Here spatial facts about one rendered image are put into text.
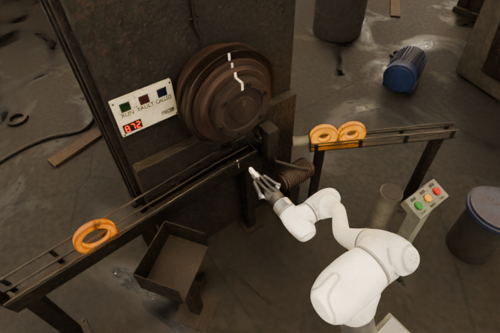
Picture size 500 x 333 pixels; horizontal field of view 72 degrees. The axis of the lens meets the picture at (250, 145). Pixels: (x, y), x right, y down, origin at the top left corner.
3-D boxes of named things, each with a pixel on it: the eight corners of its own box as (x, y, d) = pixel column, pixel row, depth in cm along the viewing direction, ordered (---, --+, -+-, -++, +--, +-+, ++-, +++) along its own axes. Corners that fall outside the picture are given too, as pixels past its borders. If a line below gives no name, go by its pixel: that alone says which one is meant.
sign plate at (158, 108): (121, 134, 145) (108, 101, 132) (176, 111, 155) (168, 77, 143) (123, 137, 144) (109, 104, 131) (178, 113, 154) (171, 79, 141)
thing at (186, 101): (187, 152, 162) (167, 65, 129) (265, 112, 180) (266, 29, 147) (193, 160, 158) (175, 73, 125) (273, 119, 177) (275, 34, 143)
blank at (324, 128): (309, 125, 189) (309, 129, 186) (338, 122, 187) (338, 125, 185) (309, 144, 200) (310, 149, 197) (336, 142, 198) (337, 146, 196)
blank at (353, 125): (337, 122, 187) (338, 126, 185) (366, 119, 186) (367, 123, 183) (335, 142, 198) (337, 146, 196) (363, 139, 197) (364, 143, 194)
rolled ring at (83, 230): (64, 248, 145) (62, 242, 147) (95, 257, 160) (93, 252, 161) (97, 218, 146) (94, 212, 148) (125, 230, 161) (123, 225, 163)
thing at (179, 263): (167, 330, 189) (132, 273, 137) (189, 285, 206) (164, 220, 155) (201, 343, 184) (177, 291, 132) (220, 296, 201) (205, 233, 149)
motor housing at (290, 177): (272, 218, 237) (274, 168, 199) (296, 203, 245) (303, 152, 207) (284, 232, 229) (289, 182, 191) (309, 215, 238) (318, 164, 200)
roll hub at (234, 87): (213, 140, 153) (205, 90, 133) (263, 116, 164) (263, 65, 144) (219, 148, 150) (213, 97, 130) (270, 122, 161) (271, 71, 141)
